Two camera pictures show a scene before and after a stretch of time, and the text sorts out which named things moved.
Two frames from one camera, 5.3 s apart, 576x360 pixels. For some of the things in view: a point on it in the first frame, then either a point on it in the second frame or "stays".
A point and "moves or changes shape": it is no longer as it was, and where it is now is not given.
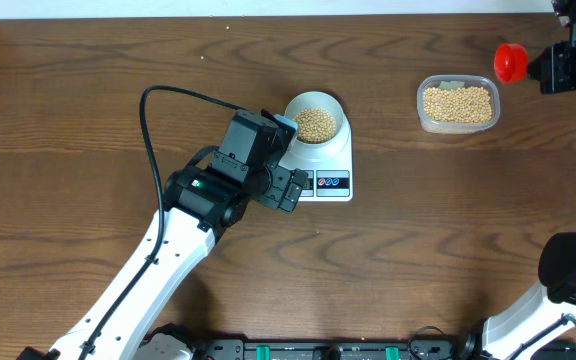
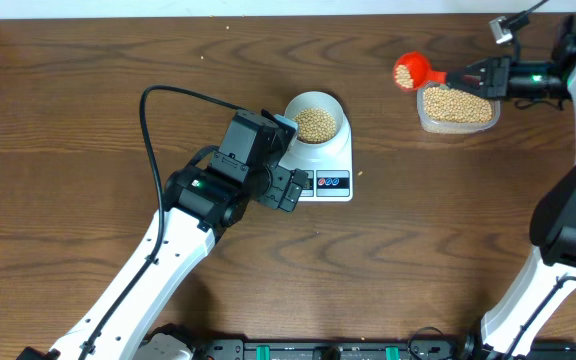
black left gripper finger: [285, 187] stays
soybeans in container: [459, 105] stays
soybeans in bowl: [315, 126] stays
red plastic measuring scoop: [510, 63] moves or changes shape
